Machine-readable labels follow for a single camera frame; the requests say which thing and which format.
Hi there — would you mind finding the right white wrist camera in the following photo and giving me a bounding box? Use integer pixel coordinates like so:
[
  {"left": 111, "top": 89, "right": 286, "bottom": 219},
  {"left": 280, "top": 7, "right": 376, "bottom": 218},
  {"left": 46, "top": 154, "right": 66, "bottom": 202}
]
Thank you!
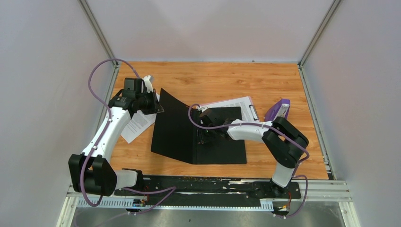
[{"left": 200, "top": 107, "right": 211, "bottom": 114}]

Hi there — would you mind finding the purple stapler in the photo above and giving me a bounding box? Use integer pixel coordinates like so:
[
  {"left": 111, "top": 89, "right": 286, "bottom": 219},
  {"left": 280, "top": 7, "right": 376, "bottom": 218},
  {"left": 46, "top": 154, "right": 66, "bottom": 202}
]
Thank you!
[{"left": 264, "top": 99, "right": 291, "bottom": 122}]

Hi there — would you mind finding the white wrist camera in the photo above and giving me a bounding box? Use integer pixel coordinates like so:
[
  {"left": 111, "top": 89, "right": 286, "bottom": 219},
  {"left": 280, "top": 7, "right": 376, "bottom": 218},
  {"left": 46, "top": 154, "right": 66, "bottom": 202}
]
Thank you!
[
  {"left": 142, "top": 75, "right": 154, "bottom": 93},
  {"left": 200, "top": 107, "right": 211, "bottom": 114}
]

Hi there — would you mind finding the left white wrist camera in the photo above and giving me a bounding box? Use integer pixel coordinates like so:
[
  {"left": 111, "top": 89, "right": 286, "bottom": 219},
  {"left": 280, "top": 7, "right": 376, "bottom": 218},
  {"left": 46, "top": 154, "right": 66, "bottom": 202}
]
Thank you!
[{"left": 142, "top": 75, "right": 154, "bottom": 93}]

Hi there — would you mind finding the printed paper sheet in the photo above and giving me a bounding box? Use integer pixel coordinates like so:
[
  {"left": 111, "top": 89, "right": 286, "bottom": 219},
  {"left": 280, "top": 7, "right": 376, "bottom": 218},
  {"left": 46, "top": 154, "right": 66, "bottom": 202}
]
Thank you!
[
  {"left": 200, "top": 96, "right": 256, "bottom": 123},
  {"left": 121, "top": 111, "right": 156, "bottom": 143}
]

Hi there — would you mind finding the red folder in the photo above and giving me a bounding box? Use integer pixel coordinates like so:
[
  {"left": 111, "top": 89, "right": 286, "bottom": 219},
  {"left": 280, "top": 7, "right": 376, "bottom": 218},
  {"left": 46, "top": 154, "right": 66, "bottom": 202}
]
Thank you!
[{"left": 151, "top": 89, "right": 247, "bottom": 165}]

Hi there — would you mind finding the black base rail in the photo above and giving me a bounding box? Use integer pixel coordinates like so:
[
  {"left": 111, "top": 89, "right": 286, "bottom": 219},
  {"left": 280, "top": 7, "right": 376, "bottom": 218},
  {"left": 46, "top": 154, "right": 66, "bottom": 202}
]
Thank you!
[{"left": 67, "top": 174, "right": 351, "bottom": 211}]

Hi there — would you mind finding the left aluminium corner post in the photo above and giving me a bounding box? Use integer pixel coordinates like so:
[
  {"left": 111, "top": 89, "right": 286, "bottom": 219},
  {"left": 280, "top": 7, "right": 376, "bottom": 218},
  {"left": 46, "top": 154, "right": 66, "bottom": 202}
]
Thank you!
[{"left": 78, "top": 0, "right": 120, "bottom": 66}]

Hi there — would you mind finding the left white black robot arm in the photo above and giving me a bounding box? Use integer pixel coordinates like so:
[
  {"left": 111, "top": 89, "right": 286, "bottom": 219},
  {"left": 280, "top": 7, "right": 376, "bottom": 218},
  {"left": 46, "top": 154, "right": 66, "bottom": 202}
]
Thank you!
[{"left": 68, "top": 75, "right": 164, "bottom": 196}]

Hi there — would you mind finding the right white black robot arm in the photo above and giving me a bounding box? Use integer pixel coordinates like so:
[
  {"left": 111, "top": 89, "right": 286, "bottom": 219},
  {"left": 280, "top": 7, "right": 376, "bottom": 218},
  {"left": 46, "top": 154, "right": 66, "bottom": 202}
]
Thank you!
[{"left": 194, "top": 108, "right": 309, "bottom": 198}]

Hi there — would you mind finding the pink clipboard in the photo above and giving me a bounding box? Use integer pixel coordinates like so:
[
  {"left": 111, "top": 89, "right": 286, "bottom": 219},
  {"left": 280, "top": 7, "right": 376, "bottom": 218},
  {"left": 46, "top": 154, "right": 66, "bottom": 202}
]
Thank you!
[{"left": 199, "top": 96, "right": 260, "bottom": 123}]

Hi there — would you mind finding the aluminium corner post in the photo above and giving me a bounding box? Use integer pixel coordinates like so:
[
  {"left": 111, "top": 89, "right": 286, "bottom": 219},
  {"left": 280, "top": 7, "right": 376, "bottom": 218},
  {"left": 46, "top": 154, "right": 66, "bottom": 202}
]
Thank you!
[
  {"left": 298, "top": 0, "right": 342, "bottom": 68},
  {"left": 78, "top": 0, "right": 120, "bottom": 66}
]

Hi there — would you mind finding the right aluminium corner post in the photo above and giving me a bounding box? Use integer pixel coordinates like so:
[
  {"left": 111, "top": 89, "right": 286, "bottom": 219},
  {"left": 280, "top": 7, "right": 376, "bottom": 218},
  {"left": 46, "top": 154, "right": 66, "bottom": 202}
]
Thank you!
[{"left": 298, "top": 0, "right": 342, "bottom": 68}]

